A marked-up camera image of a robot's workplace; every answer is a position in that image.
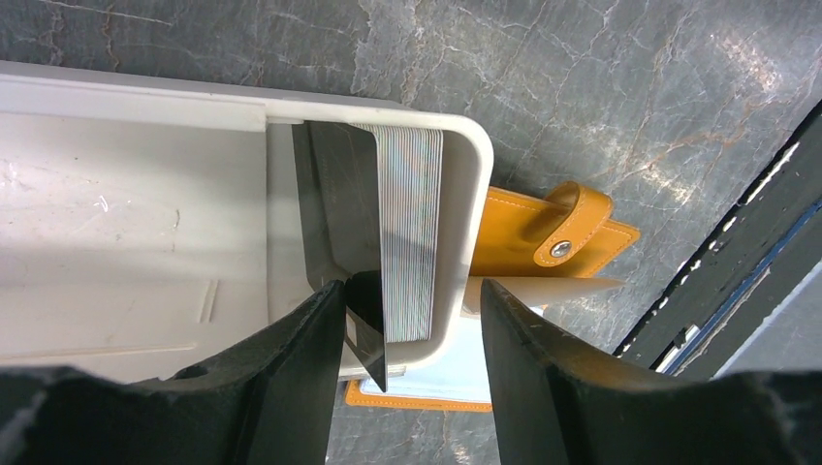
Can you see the black credit card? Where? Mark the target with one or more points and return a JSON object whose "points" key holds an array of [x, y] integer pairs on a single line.
{"points": [[336, 167]]}

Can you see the stack of credit cards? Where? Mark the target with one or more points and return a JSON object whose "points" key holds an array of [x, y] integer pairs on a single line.
{"points": [[409, 179]]}

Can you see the white rectangular tray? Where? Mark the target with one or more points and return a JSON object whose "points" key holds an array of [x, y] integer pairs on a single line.
{"points": [[150, 223]]}

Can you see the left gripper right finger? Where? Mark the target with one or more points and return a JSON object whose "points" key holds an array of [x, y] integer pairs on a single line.
{"points": [[558, 400]]}

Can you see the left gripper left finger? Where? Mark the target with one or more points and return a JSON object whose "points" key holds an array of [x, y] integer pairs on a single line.
{"points": [[266, 400]]}

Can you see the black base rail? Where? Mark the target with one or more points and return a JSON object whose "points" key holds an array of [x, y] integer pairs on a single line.
{"points": [[762, 254]]}

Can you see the orange card holder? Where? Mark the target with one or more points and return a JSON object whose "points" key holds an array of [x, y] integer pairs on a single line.
{"points": [[542, 251]]}

